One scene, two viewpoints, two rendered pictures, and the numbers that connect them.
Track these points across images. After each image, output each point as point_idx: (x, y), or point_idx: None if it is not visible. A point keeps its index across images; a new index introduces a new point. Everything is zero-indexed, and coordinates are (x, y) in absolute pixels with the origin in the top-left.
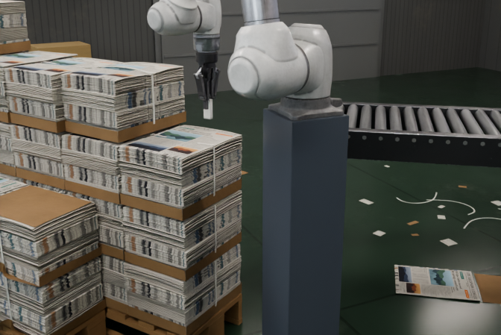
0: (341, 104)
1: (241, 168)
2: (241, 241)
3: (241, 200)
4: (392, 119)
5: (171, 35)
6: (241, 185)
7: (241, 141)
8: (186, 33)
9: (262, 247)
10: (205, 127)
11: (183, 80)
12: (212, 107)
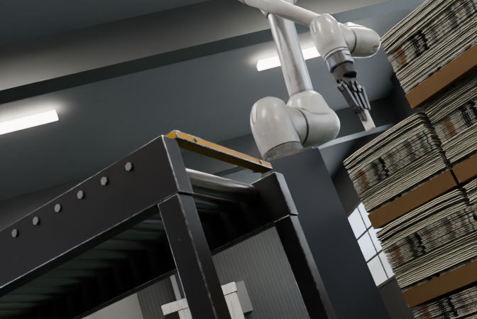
0: (253, 171)
1: (362, 202)
2: (409, 307)
3: (381, 245)
4: None
5: (366, 57)
6: (372, 224)
7: (347, 168)
8: (354, 57)
9: (373, 279)
10: (386, 131)
11: (388, 55)
12: (361, 121)
